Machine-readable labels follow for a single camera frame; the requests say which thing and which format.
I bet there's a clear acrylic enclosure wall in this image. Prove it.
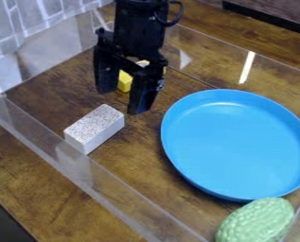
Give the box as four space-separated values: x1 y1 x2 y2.
0 0 300 242

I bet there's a black bar on table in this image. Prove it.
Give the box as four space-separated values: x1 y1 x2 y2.
221 0 300 34

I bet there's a yellow toy block with label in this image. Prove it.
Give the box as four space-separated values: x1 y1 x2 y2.
116 59 167 94

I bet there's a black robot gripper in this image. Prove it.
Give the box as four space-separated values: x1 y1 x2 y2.
93 0 168 114

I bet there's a white speckled block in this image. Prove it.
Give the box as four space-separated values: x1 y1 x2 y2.
63 104 124 155

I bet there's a blue round tray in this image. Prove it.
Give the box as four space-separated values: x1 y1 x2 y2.
160 89 300 202

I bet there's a green bumpy toy vegetable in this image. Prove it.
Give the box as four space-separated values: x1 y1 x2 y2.
215 198 294 242

